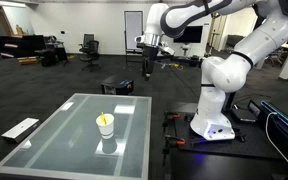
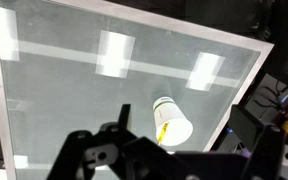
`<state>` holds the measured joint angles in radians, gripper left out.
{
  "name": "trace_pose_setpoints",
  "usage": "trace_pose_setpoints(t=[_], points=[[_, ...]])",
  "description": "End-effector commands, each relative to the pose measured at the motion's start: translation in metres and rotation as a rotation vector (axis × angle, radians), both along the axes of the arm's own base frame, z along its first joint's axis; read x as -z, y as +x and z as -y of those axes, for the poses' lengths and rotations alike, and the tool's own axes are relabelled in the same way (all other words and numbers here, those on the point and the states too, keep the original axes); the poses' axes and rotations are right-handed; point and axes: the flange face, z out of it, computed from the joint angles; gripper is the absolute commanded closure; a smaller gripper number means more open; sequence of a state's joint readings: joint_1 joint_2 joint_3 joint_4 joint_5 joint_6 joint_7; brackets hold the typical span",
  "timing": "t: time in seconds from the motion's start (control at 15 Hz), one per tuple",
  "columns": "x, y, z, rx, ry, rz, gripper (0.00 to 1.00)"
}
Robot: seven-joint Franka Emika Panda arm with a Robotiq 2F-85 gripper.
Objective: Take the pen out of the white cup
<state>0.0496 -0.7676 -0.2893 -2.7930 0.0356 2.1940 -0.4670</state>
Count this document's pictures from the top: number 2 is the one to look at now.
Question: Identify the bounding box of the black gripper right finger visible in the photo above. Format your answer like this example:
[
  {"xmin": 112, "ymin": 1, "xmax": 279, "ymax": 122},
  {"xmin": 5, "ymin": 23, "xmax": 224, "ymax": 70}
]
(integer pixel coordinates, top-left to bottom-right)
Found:
[{"xmin": 228, "ymin": 103, "xmax": 287, "ymax": 180}]

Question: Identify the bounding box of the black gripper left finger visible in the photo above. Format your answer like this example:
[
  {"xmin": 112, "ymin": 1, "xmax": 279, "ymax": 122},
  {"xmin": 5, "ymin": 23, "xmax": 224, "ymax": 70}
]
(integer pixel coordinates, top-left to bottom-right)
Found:
[{"xmin": 46, "ymin": 103, "xmax": 139, "ymax": 180}]

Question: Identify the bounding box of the yellow pen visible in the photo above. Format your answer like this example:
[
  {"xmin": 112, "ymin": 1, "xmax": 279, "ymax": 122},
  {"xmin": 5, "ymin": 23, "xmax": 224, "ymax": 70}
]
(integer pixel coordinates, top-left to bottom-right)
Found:
[{"xmin": 156, "ymin": 121, "xmax": 170, "ymax": 145}]

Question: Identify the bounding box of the white paper cup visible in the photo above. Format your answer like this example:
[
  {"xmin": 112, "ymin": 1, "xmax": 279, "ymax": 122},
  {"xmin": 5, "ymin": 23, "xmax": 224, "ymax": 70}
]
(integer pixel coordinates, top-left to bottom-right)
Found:
[{"xmin": 152, "ymin": 96, "xmax": 194, "ymax": 148}]

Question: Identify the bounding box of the black cable bundle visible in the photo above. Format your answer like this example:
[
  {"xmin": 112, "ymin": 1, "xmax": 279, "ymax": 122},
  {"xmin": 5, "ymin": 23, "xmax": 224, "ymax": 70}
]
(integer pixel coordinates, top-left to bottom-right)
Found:
[{"xmin": 253, "ymin": 79, "xmax": 287, "ymax": 112}]

